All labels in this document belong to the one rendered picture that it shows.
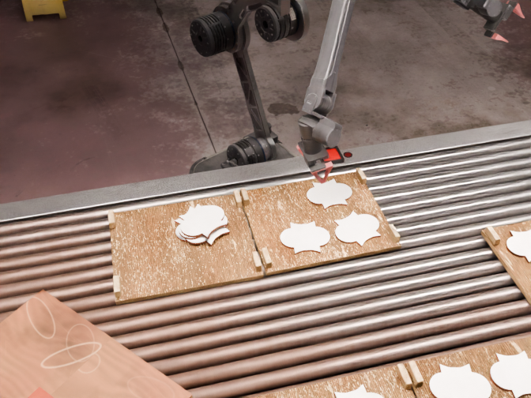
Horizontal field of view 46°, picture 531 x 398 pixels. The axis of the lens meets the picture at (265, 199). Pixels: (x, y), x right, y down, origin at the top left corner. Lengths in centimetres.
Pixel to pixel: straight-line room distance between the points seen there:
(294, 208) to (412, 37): 312
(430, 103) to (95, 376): 315
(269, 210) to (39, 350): 79
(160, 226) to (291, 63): 273
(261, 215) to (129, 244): 41
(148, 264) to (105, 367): 41
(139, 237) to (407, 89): 275
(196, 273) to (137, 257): 19
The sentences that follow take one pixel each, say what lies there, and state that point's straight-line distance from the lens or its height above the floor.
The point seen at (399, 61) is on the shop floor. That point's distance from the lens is 460.
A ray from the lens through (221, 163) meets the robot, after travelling 319.
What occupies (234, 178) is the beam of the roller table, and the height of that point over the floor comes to 91.
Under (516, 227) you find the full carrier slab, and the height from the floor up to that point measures 94.
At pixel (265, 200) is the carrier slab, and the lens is 198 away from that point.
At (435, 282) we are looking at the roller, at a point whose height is 91.
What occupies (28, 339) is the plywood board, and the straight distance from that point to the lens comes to 161.
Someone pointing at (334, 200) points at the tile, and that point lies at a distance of 198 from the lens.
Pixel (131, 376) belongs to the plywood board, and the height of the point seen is 104.
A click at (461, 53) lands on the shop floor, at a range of 481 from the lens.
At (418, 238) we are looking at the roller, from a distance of 194.
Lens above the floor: 229
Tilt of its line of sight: 43 degrees down
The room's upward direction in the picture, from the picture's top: straight up
